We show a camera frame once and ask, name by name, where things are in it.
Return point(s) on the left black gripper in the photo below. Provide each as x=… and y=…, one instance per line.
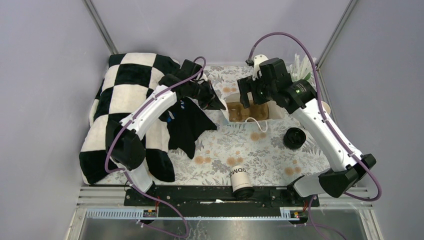
x=210, y=101

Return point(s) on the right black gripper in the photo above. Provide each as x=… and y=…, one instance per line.
x=246, y=85

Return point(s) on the brown cardboard cup carrier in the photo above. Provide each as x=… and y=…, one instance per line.
x=237, y=112

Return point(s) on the light blue paper bag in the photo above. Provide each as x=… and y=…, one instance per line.
x=275, y=113

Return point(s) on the white paper coffee cup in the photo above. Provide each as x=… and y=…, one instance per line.
x=239, y=178

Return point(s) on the black plastic cup lid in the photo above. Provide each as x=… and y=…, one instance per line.
x=243, y=193

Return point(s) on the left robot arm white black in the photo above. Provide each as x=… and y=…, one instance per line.
x=124, y=139

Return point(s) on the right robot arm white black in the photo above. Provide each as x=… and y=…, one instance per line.
x=347, y=163

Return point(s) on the black t-shirt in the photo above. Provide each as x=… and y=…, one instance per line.
x=185, y=123

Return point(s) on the white wrapped straws bundle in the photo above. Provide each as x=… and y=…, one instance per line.
x=300, y=68

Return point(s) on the green straw holder cup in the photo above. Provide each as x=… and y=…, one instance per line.
x=308, y=76

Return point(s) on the stack of white paper cups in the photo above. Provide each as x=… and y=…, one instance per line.
x=326, y=108

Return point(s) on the floral patterned table mat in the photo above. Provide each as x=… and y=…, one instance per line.
x=263, y=154

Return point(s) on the black white checkered blanket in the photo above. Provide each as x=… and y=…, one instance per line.
x=128, y=81

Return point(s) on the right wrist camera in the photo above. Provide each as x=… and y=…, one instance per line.
x=255, y=63

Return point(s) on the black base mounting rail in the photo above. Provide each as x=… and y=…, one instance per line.
x=216, y=201

